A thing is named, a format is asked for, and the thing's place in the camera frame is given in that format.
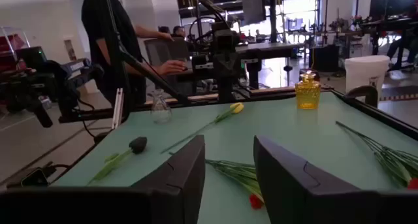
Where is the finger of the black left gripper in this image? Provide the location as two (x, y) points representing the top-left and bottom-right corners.
(228, 56), (243, 84)
(215, 56), (229, 84)

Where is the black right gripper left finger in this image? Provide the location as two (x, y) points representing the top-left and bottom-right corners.
(0, 135), (206, 224)

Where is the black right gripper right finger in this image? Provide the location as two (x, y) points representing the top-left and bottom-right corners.
(253, 135), (418, 224)

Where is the yellow tulip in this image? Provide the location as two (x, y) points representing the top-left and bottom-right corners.
(160, 102), (245, 154)

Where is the black tulip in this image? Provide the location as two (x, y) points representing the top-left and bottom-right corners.
(86, 136), (148, 187)

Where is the yellow glass vase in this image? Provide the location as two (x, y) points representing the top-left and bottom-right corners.
(295, 71), (322, 110)

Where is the clear glass vase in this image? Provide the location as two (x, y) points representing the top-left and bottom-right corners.
(149, 88), (173, 124)

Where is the dark work table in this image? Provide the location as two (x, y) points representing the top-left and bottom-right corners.
(234, 42), (303, 89)

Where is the green table mat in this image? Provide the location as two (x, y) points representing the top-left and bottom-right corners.
(50, 91), (418, 224)

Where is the dark hanging panel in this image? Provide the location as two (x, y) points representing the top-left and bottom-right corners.
(240, 0), (267, 25)

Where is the black box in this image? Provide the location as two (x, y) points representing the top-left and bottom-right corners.
(308, 44), (340, 73)

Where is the white plastic bucket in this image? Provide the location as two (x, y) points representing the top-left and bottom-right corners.
(344, 55), (391, 103)

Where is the black desk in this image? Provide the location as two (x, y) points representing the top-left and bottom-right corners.
(359, 17), (418, 71)

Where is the black handheld device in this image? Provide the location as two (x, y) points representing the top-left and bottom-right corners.
(20, 167), (50, 188)

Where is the black monitor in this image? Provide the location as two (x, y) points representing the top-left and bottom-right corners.
(368, 0), (417, 22)

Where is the black machine with white label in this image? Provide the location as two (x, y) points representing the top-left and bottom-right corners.
(0, 46), (105, 129)

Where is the red storage rack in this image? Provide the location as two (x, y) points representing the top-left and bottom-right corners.
(0, 26), (32, 73)

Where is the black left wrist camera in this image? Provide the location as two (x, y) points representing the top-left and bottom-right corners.
(211, 21), (242, 52)

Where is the white metal bracket bar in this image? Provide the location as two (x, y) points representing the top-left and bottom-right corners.
(110, 88), (125, 131)

